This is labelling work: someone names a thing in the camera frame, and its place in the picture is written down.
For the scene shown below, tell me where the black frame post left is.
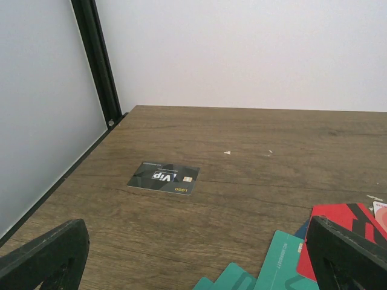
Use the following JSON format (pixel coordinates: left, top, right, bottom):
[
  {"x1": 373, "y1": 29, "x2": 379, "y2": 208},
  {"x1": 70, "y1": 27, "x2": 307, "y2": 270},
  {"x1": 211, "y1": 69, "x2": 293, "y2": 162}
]
[{"x1": 71, "y1": 0, "x2": 123, "y2": 129}]

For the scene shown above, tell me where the teal card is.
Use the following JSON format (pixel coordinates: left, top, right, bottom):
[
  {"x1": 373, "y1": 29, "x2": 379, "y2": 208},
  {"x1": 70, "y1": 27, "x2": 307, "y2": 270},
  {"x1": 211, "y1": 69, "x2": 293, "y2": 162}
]
[
  {"x1": 210, "y1": 262, "x2": 256, "y2": 290},
  {"x1": 254, "y1": 230, "x2": 319, "y2": 290}
]

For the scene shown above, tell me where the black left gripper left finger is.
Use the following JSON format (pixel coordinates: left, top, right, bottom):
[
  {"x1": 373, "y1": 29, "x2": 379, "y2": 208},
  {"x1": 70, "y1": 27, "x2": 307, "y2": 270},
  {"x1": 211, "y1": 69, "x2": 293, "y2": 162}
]
[{"x1": 1, "y1": 219, "x2": 89, "y2": 289}]

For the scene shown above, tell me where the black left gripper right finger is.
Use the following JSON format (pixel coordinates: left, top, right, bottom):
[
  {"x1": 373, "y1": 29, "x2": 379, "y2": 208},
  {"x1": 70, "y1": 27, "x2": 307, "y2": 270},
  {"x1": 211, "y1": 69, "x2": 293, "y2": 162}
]
[{"x1": 306, "y1": 216, "x2": 386, "y2": 289}]

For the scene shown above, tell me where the red black striped card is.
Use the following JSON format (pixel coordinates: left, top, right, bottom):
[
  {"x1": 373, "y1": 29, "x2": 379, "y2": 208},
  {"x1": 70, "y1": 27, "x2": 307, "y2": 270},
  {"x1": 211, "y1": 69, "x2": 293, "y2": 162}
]
[{"x1": 296, "y1": 203, "x2": 386, "y2": 282}]

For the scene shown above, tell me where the white red card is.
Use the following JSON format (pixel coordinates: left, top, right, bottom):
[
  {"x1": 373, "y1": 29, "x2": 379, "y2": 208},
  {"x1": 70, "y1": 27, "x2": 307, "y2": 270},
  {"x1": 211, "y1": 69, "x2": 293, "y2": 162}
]
[{"x1": 373, "y1": 201, "x2": 387, "y2": 227}]

